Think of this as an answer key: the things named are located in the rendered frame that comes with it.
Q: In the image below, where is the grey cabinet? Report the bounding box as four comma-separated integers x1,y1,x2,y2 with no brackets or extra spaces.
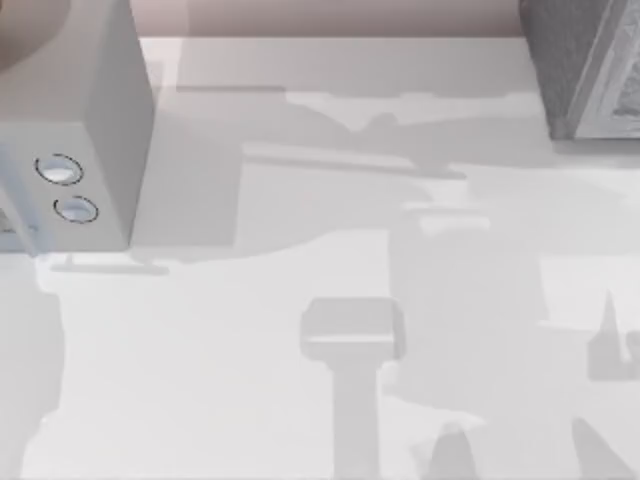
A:
517,0,640,142

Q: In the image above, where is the pale microwave oven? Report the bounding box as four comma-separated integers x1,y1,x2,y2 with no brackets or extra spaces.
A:
0,0,156,257

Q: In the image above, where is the small microwave knob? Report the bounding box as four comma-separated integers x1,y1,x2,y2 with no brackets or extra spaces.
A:
52,194,100,225

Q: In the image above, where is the large microwave knob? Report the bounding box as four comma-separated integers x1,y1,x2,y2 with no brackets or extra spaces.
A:
33,153,85,187

